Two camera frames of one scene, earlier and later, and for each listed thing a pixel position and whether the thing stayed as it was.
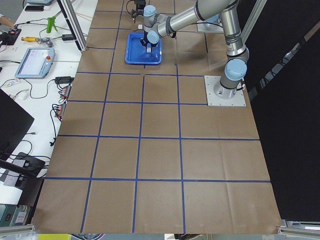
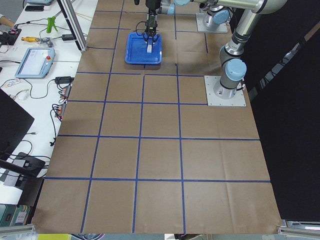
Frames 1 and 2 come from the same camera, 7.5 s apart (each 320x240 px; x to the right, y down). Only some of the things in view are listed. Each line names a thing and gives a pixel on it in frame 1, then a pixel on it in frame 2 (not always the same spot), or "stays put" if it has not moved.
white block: [148, 47] stays put
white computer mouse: [23, 95] stays put
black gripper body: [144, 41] → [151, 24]
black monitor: [15, 122] stays put
